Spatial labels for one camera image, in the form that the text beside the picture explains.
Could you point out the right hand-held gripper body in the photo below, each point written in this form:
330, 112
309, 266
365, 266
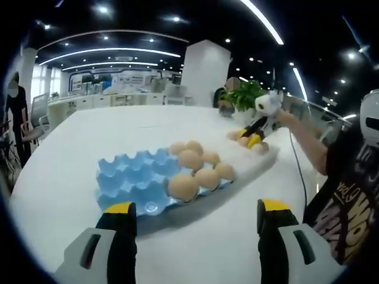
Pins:
268, 105

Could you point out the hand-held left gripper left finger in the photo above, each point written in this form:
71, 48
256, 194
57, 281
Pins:
97, 251

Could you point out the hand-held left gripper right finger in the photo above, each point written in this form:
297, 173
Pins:
290, 251

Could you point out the cluster of brown eggs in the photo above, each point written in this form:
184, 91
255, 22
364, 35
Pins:
262, 148
183, 185

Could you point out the blue egg tray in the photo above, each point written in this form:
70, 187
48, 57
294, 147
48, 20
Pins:
133, 174

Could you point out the person's right hand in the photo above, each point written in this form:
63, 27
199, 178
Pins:
286, 119

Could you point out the potted green plant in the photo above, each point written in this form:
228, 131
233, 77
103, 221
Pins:
248, 94

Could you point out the dark grey pot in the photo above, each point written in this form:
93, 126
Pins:
226, 111

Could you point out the operator in black t-shirt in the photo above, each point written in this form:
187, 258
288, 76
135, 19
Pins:
349, 165

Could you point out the white chest-worn device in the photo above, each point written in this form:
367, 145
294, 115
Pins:
370, 109

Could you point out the white table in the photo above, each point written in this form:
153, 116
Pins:
103, 133

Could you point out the grey office chair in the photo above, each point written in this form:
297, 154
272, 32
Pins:
40, 102

